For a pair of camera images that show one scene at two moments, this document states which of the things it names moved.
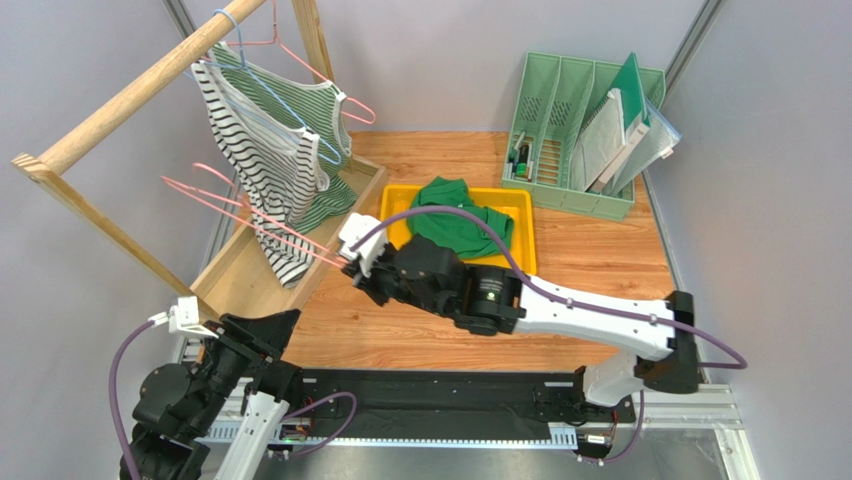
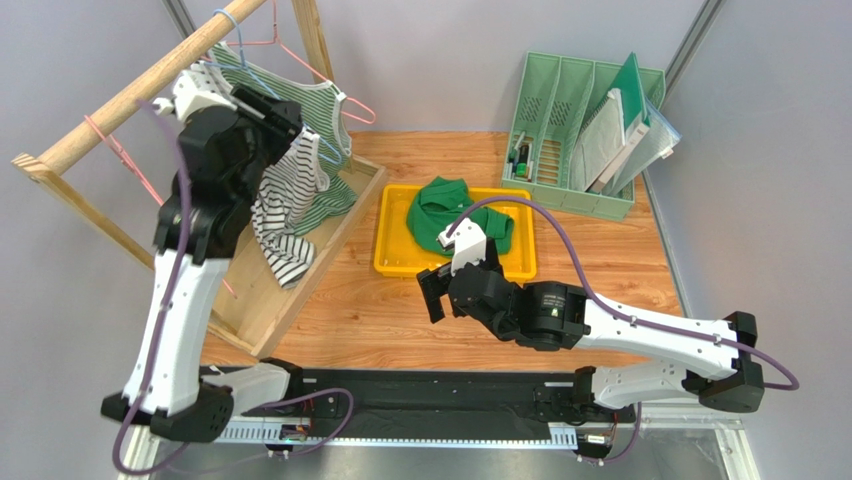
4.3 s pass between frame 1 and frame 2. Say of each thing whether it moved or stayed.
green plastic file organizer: stayed
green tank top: stayed
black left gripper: moved
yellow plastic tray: stayed
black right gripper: moved
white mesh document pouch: stayed
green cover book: stayed
